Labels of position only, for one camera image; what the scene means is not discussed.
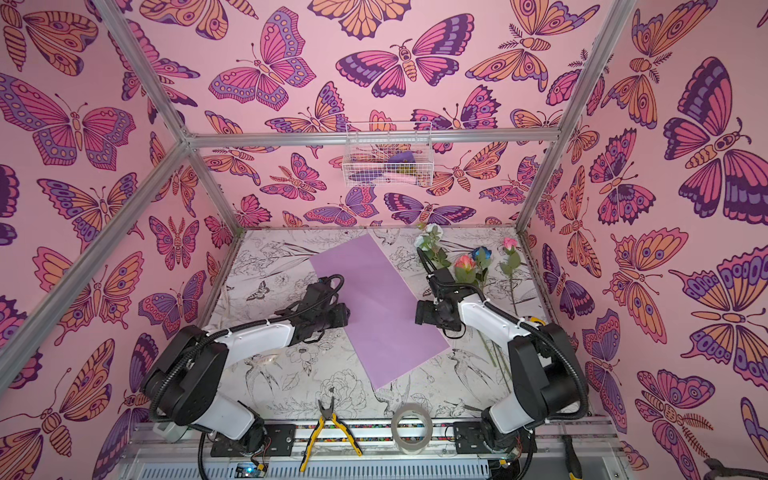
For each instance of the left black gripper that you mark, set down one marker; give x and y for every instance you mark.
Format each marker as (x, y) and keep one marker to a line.
(341, 314)

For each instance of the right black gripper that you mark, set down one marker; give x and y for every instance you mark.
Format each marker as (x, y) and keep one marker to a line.
(429, 312)

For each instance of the purple pink wrapping paper sheet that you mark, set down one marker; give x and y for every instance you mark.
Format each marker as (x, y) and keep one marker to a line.
(381, 327)

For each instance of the white fake rose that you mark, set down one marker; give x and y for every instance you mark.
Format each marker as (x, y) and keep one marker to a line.
(428, 244)

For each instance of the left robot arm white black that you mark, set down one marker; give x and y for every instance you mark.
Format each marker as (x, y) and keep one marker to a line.
(183, 383)

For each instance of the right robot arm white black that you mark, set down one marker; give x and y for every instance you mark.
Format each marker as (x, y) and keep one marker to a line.
(548, 382)

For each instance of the pink orange fake rose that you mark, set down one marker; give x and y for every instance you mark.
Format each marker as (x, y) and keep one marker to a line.
(464, 272)

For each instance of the blue fake rose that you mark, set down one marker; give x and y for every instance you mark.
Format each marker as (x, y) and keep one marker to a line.
(481, 256)

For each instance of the small pink fake rose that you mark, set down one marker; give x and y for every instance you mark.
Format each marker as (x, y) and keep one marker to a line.
(509, 267)

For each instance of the clear tape roll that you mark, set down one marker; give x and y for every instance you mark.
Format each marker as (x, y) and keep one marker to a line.
(411, 429)

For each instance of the black yellow screwdriver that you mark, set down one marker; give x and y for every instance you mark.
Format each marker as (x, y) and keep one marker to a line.
(572, 461)

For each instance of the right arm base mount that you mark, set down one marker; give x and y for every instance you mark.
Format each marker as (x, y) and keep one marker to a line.
(479, 437)

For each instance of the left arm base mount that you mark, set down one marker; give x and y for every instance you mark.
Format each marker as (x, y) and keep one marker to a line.
(269, 440)

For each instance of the aluminium front rail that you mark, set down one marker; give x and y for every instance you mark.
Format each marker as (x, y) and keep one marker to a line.
(598, 448)

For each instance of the white wire basket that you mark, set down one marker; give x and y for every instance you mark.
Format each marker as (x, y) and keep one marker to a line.
(388, 153)

